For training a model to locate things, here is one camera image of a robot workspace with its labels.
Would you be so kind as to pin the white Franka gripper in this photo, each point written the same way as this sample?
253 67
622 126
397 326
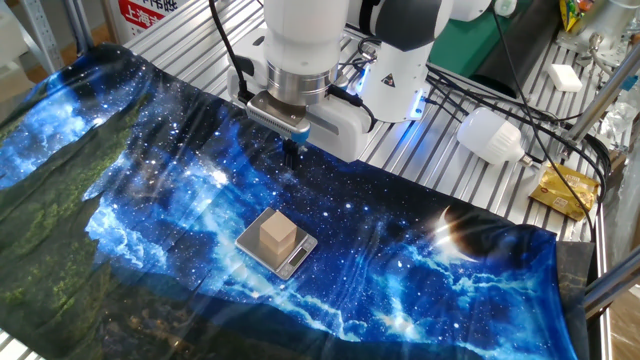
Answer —
345 130

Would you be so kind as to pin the beige wooden cube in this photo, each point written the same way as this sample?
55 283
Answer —
277 232

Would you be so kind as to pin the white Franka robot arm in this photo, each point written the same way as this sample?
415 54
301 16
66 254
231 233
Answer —
305 35

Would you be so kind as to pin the silver digital scale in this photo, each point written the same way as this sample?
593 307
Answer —
296 260

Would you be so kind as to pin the galaxy print cloth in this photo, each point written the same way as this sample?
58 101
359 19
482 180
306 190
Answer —
150 200

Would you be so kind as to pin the white LED bulb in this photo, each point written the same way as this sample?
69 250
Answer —
487 135

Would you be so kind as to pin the red and white sign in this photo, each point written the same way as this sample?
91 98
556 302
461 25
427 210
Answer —
140 15

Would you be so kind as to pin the black rolled mat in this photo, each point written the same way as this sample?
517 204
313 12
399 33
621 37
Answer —
520 50

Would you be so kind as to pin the white round cap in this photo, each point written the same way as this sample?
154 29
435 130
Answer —
506 6

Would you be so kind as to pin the gold snack packet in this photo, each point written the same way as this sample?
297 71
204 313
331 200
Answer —
565 192

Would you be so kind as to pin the grey perforated shelf upright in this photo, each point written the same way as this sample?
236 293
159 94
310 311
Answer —
42 35

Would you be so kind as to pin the white rectangular block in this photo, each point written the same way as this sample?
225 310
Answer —
565 77

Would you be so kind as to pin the dark underlay mat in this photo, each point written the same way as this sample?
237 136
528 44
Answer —
575 280

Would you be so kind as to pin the colourful snack bag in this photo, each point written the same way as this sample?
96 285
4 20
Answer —
572 12

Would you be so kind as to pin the crumpled clear plastic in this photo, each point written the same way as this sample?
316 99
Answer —
617 125

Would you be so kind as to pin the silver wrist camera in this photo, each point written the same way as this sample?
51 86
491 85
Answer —
272 115

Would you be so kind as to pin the aluminium frame pole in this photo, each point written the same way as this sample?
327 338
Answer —
600 95
610 290

